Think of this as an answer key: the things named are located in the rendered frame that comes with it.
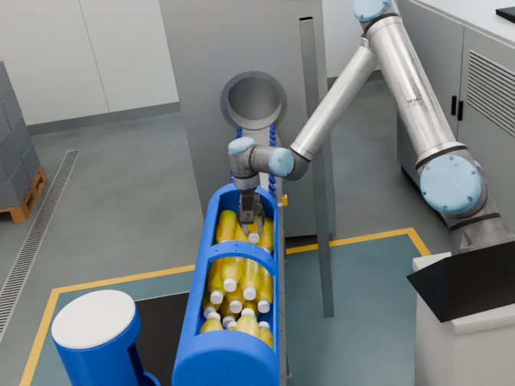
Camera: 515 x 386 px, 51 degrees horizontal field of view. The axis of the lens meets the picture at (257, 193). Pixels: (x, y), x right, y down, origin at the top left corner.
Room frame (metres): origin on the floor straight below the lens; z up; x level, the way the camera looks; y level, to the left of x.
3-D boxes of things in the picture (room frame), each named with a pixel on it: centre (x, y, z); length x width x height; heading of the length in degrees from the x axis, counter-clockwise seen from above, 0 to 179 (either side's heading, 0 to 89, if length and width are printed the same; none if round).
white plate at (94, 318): (1.42, 0.61, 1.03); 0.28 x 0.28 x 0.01
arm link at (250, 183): (1.67, 0.04, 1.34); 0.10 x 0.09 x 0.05; 84
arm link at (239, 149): (1.67, 0.03, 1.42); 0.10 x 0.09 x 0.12; 54
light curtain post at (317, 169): (2.39, -0.31, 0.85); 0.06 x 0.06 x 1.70; 84
